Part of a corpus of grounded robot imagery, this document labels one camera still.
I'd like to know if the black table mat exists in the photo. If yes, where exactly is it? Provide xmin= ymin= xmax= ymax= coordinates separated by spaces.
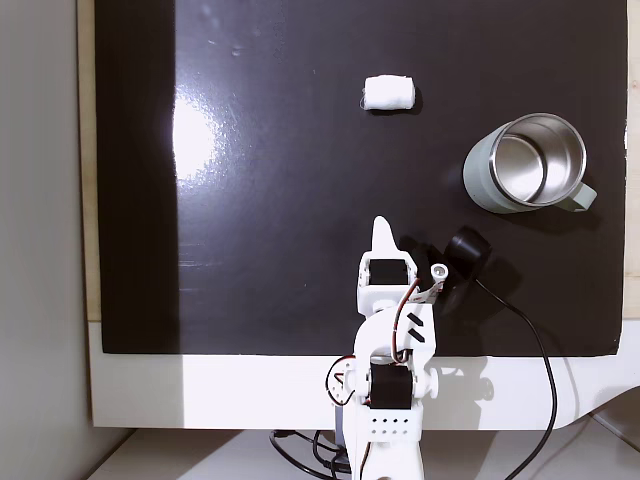
xmin=93 ymin=0 xmax=630 ymax=359

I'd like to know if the light wooden board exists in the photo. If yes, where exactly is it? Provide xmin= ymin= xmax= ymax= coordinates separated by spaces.
xmin=76 ymin=0 xmax=103 ymax=322

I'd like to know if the white gauze roll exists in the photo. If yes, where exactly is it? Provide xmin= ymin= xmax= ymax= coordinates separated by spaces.
xmin=360 ymin=74 xmax=416 ymax=112

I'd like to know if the black camera cable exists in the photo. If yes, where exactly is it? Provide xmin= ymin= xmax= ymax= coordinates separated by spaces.
xmin=473 ymin=277 xmax=559 ymax=480

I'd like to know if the grey table clamp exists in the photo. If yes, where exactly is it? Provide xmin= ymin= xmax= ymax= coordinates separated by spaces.
xmin=333 ymin=403 xmax=347 ymax=447

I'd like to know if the black oval camera box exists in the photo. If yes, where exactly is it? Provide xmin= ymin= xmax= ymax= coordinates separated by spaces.
xmin=442 ymin=225 xmax=494 ymax=281

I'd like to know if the black power cables bundle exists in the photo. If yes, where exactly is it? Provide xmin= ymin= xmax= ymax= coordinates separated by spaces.
xmin=268 ymin=428 xmax=353 ymax=477

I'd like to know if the pale green steel mug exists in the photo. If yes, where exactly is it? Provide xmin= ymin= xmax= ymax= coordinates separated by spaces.
xmin=462 ymin=112 xmax=599 ymax=215

